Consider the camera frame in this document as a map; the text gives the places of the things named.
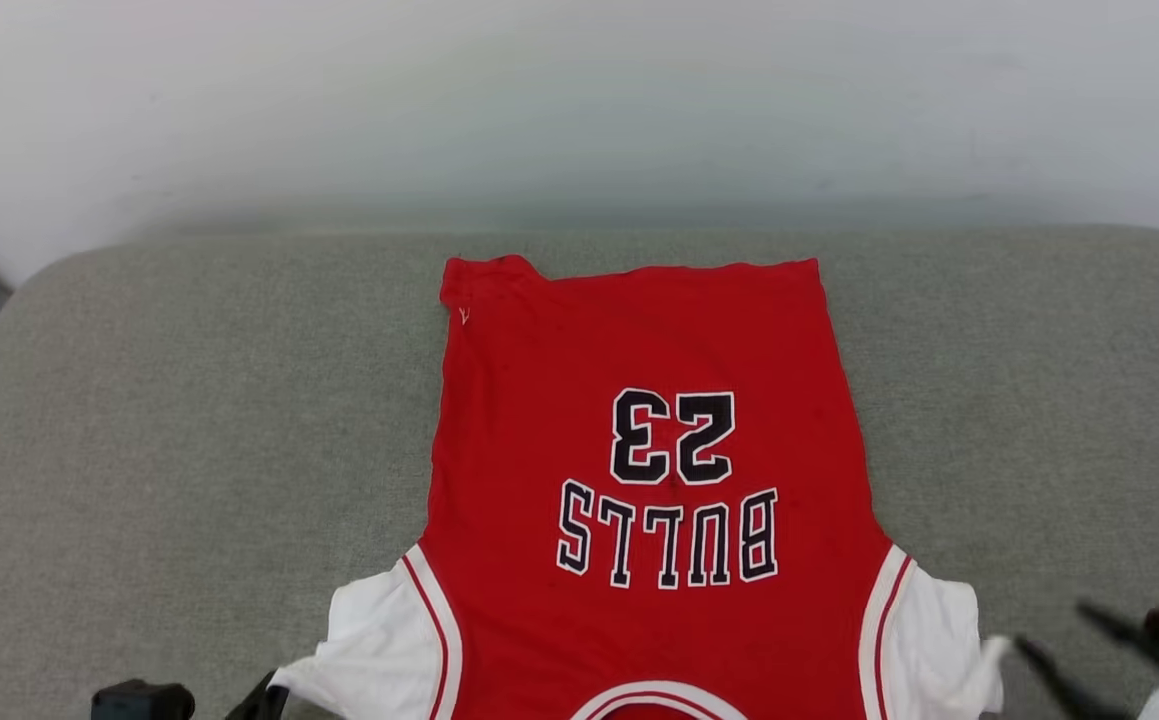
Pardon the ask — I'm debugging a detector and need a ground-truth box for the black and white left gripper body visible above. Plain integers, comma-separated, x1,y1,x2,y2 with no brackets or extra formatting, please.
90,679,196,720

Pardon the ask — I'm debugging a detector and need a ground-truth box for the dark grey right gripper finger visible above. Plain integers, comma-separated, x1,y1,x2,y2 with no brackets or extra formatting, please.
1075,598,1159,653
1012,636,1135,720

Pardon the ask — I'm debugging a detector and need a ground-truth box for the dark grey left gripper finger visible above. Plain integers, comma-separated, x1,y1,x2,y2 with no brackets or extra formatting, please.
224,670,291,720

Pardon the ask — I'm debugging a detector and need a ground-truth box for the red Bulls 23 basketball jersey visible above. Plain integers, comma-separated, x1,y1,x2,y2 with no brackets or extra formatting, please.
269,255,1008,720

